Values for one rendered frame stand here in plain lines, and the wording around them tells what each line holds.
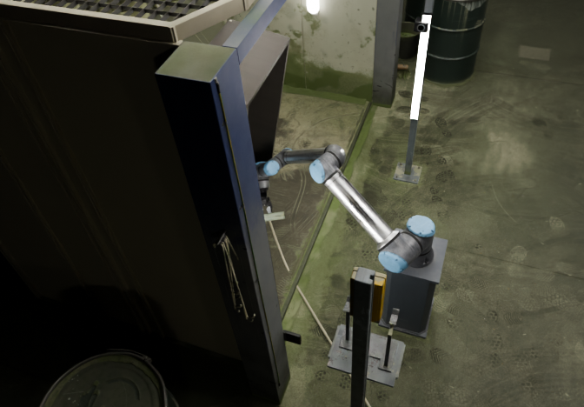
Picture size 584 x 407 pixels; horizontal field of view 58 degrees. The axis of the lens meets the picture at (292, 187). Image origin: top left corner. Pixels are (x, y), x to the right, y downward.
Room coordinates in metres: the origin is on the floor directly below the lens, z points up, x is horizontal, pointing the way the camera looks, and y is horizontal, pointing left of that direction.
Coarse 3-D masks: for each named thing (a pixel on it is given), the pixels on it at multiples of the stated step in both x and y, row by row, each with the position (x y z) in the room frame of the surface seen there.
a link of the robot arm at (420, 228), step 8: (416, 216) 1.81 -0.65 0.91; (408, 224) 1.75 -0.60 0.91; (416, 224) 1.74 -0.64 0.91; (424, 224) 1.74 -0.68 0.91; (432, 224) 1.74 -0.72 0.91; (408, 232) 1.71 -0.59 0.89; (416, 232) 1.69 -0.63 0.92; (424, 232) 1.69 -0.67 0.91; (432, 232) 1.69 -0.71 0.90; (416, 240) 1.66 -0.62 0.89; (424, 240) 1.67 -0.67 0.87; (432, 240) 1.70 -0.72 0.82; (424, 248) 1.65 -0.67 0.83
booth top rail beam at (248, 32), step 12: (264, 0) 1.66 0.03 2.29; (276, 0) 1.68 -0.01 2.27; (252, 12) 1.59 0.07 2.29; (264, 12) 1.59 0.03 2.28; (276, 12) 1.67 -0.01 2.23; (240, 24) 1.52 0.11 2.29; (252, 24) 1.51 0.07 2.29; (264, 24) 1.58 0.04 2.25; (240, 36) 1.45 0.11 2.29; (252, 36) 1.49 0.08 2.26; (240, 48) 1.41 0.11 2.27; (240, 60) 1.39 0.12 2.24
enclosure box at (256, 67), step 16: (224, 32) 2.52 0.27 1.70; (272, 32) 2.55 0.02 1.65; (256, 48) 2.40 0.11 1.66; (272, 48) 2.41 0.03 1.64; (288, 48) 2.51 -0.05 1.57; (240, 64) 2.26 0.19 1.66; (256, 64) 2.27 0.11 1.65; (272, 64) 2.28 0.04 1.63; (256, 80) 2.15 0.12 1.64; (272, 80) 2.57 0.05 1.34; (256, 96) 2.61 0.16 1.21; (272, 96) 2.57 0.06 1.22; (256, 112) 2.62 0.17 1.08; (272, 112) 2.57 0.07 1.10; (256, 128) 2.62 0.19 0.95; (272, 128) 2.58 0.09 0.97; (256, 144) 2.63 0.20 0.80; (272, 144) 2.58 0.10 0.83; (256, 160) 2.63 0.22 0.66
